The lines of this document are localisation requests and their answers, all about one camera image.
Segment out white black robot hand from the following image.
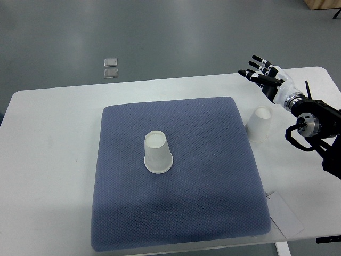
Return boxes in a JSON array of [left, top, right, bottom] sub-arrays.
[[238, 55, 304, 111]]

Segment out white paper cup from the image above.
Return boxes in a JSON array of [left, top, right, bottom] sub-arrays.
[[144, 131, 173, 174], [245, 105, 272, 143]]

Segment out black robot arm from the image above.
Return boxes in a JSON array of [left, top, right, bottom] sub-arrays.
[[285, 81, 340, 178]]

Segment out wooden box corner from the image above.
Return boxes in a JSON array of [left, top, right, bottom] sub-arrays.
[[304, 0, 341, 10]]

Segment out black tripod foot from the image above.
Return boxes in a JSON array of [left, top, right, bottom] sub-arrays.
[[333, 9, 341, 19]]

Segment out blue textured cushion mat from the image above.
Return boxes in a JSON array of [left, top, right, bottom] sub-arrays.
[[91, 97, 271, 252]]

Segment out white paper tag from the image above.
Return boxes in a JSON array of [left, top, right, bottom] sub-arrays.
[[266, 192, 304, 239]]

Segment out white table leg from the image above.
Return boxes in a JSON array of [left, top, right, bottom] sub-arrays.
[[275, 242, 291, 256]]

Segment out upper metal floor plate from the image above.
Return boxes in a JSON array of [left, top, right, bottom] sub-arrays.
[[103, 57, 118, 67]]

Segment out black table bracket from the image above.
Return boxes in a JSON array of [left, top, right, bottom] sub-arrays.
[[315, 235, 341, 244]]

